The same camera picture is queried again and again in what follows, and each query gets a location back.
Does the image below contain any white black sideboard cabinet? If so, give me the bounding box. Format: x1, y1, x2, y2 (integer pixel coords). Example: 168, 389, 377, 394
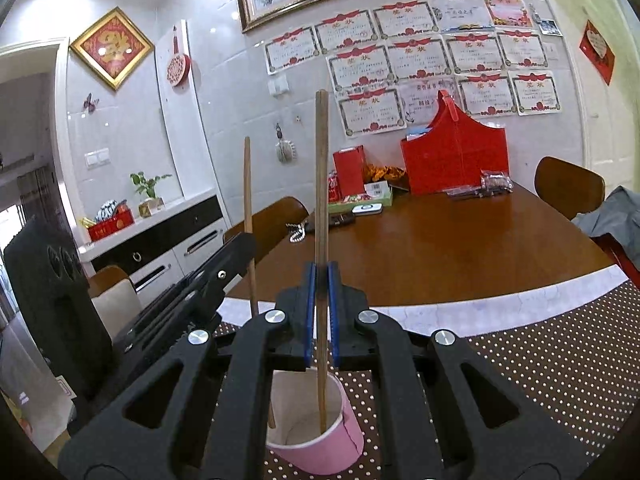
77, 190, 233, 311

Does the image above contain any brown wooden chair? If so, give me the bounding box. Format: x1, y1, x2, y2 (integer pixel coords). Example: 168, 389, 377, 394
222, 196, 311, 261
534, 156, 607, 221

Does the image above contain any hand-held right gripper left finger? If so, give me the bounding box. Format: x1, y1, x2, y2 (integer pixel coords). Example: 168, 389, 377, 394
57, 262, 318, 480

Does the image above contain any black white patterned pouch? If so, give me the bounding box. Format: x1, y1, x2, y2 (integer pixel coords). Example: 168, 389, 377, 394
95, 200, 130, 222

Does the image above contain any grey hanging wall ornament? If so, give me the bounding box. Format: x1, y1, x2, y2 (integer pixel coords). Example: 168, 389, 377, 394
272, 121, 299, 164

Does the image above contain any red storage box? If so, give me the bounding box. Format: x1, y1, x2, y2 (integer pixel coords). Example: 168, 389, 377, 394
87, 210, 135, 242

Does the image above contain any white door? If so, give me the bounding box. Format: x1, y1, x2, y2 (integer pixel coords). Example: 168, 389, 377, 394
540, 0, 640, 196

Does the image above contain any red diamond door sticker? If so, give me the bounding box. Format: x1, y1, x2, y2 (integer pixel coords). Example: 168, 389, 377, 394
579, 20, 617, 86

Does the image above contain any pink cup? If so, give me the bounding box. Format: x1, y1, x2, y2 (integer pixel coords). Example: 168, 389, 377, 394
265, 367, 366, 476

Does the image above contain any grey jacket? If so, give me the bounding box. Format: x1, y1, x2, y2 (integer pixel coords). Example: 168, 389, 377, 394
570, 185, 640, 241

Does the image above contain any green white flat box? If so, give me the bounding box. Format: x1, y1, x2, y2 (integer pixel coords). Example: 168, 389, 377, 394
327, 182, 394, 217

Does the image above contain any gold framed red artwork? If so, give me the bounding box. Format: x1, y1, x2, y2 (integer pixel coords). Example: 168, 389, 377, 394
69, 6, 155, 92

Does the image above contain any long wooden chopstick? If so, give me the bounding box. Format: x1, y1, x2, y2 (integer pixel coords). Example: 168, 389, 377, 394
314, 90, 331, 435
243, 136, 277, 430

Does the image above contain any brown polka dot table mat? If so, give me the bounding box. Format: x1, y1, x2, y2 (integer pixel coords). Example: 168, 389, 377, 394
210, 280, 640, 480

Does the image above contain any wall of award certificates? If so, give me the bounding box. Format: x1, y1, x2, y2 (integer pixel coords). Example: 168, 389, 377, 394
264, 0, 563, 138

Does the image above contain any small potted plant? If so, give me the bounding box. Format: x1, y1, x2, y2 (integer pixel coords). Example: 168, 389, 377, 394
130, 170, 173, 218

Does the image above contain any white marbled table cover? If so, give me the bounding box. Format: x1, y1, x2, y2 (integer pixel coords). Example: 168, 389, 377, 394
220, 262, 631, 338

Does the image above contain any orange snack packet pile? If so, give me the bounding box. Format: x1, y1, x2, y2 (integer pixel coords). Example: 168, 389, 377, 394
362, 162, 407, 184

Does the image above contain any dark snack packet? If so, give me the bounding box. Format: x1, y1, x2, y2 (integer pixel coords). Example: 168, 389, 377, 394
481, 169, 513, 196

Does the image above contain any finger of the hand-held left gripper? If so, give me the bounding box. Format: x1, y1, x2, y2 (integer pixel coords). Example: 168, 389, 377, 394
149, 246, 229, 312
112, 232, 258, 363

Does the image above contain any round red hanging ornament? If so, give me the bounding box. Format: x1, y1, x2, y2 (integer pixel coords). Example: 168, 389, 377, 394
166, 25, 192, 90

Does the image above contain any red gift bag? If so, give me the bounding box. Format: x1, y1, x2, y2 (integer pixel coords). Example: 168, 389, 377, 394
400, 90, 511, 196

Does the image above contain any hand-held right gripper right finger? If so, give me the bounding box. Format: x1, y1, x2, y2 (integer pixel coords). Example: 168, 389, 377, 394
327, 262, 590, 480

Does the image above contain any red cloth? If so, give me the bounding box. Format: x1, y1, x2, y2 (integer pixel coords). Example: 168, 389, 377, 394
592, 234, 640, 288

